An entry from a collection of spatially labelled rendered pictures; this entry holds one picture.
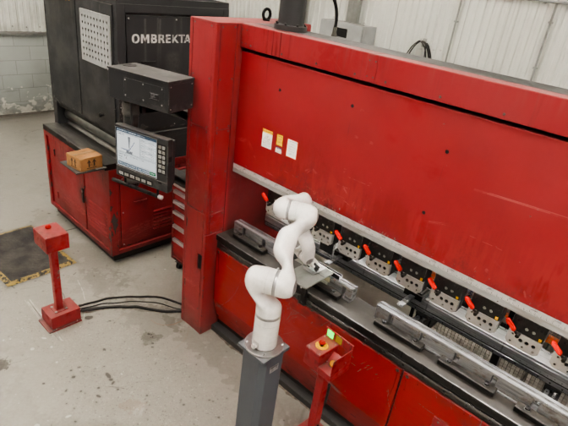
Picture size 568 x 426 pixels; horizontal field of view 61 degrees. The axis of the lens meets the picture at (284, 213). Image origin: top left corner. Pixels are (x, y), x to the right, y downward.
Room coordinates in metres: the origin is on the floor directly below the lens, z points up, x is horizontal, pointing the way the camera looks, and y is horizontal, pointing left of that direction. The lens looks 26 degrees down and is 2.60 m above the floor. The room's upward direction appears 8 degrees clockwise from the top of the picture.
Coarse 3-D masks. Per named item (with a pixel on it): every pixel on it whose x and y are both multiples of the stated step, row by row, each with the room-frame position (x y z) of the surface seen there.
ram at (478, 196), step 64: (256, 64) 3.00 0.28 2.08; (256, 128) 2.97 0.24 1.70; (320, 128) 2.65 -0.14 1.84; (384, 128) 2.40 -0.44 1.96; (448, 128) 2.19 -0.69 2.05; (512, 128) 2.02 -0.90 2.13; (320, 192) 2.61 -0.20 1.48; (384, 192) 2.35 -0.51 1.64; (448, 192) 2.14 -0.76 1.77; (512, 192) 1.97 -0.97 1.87; (448, 256) 2.08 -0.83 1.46; (512, 256) 1.91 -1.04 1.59
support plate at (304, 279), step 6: (294, 270) 2.47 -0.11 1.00; (300, 270) 2.48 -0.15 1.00; (306, 270) 2.49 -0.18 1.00; (324, 270) 2.52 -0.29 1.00; (300, 276) 2.42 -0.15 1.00; (306, 276) 2.43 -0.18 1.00; (312, 276) 2.44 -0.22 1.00; (318, 276) 2.44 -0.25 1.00; (324, 276) 2.45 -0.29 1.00; (300, 282) 2.36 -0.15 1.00; (306, 282) 2.36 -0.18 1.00; (312, 282) 2.37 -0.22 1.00; (306, 288) 2.31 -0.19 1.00
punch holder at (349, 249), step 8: (344, 232) 2.47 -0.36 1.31; (352, 232) 2.43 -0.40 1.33; (344, 240) 2.46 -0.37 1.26; (352, 240) 2.43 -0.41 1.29; (360, 240) 2.40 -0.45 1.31; (368, 240) 2.44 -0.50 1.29; (344, 248) 2.45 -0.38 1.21; (352, 248) 2.42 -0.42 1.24; (360, 248) 2.39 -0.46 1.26; (352, 256) 2.41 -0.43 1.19; (360, 256) 2.41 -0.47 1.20
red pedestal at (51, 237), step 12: (36, 228) 2.88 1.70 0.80; (48, 228) 2.90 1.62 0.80; (60, 228) 2.92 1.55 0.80; (36, 240) 2.85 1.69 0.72; (48, 240) 2.77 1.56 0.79; (60, 240) 2.83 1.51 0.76; (48, 252) 2.76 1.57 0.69; (60, 288) 2.88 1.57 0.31; (60, 300) 2.87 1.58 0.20; (72, 300) 2.99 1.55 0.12; (48, 312) 2.82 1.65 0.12; (60, 312) 2.84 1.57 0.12; (72, 312) 2.87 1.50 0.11; (48, 324) 2.80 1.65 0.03; (60, 324) 2.80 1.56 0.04; (72, 324) 2.85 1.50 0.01
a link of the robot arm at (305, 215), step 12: (300, 204) 2.11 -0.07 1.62; (288, 216) 2.08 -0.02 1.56; (300, 216) 2.05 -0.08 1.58; (312, 216) 2.05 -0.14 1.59; (288, 228) 1.99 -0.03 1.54; (300, 228) 2.01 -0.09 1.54; (276, 240) 1.95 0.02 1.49; (288, 240) 1.94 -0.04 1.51; (276, 252) 1.89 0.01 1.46; (288, 252) 1.89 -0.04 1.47; (288, 264) 1.83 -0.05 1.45; (276, 276) 1.77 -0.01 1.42; (288, 276) 1.77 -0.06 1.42; (276, 288) 1.73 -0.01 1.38; (288, 288) 1.73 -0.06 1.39
